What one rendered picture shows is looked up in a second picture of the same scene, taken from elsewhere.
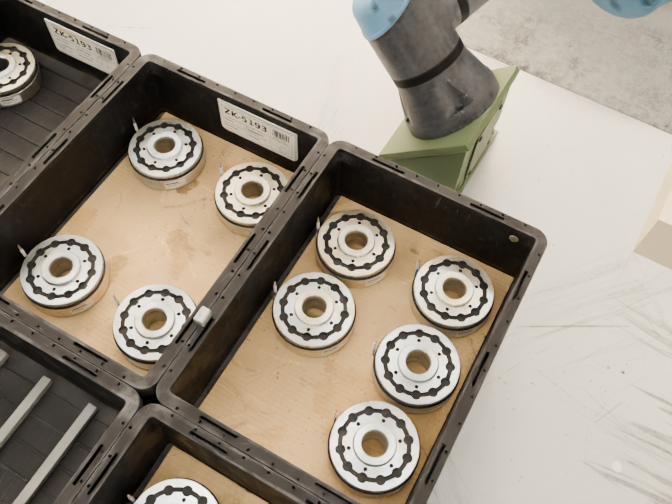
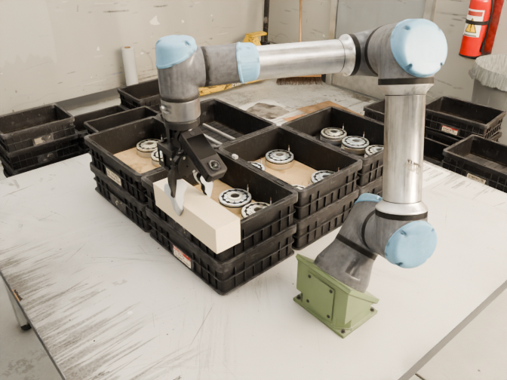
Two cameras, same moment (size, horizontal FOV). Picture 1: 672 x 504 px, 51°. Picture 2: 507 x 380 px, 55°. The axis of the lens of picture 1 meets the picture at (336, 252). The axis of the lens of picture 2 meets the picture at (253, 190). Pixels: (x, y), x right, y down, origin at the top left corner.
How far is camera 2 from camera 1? 1.46 m
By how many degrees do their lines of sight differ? 73
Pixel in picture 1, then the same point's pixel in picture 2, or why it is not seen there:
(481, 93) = (326, 260)
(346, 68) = (410, 286)
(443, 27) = (354, 226)
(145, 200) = (307, 179)
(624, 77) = not seen: outside the picture
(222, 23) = (450, 246)
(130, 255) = (284, 173)
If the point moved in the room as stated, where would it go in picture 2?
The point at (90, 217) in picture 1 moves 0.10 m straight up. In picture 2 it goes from (304, 168) to (305, 143)
